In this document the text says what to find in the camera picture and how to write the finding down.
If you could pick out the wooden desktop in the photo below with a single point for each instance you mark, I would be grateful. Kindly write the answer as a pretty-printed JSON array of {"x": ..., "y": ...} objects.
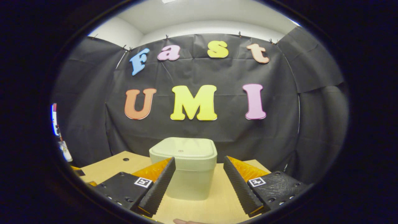
[{"x": 217, "y": 208}]

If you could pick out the computer monitor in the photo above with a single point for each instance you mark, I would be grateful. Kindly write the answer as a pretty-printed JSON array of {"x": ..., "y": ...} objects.
[{"x": 54, "y": 119}]

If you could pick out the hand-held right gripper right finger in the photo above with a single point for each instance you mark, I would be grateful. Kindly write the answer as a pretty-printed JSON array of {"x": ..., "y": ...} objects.
[{"x": 239, "y": 189}]

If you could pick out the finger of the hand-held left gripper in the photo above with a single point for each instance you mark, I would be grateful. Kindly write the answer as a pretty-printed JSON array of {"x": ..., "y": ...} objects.
[{"x": 79, "y": 172}]

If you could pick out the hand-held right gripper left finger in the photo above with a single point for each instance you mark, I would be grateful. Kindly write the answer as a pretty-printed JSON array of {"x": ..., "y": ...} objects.
[{"x": 158, "y": 189}]

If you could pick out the white side table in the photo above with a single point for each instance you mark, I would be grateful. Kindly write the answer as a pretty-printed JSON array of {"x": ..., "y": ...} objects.
[{"x": 66, "y": 151}]

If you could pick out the black backdrop cloth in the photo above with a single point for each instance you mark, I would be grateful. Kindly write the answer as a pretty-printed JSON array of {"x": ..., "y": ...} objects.
[{"x": 233, "y": 130}]

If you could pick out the green desktop garbage bin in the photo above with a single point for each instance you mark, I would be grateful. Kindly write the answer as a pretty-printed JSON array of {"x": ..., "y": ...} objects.
[{"x": 189, "y": 180}]

